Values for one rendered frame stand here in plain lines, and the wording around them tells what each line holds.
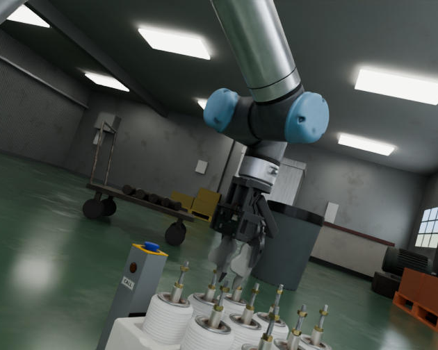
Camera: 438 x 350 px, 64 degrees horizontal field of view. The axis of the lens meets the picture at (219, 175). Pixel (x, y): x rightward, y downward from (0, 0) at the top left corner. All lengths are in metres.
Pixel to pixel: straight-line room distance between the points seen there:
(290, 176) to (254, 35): 8.73
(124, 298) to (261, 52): 0.69
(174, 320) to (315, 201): 9.95
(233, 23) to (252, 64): 0.06
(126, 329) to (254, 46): 0.60
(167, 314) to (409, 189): 10.43
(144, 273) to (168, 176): 10.76
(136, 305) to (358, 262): 7.31
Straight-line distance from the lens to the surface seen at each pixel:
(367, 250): 8.09
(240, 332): 0.81
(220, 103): 0.61
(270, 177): 0.68
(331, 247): 8.02
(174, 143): 11.82
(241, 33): 0.49
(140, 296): 0.95
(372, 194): 10.79
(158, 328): 0.79
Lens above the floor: 0.48
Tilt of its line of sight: 5 degrees up
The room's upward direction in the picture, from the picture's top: 18 degrees clockwise
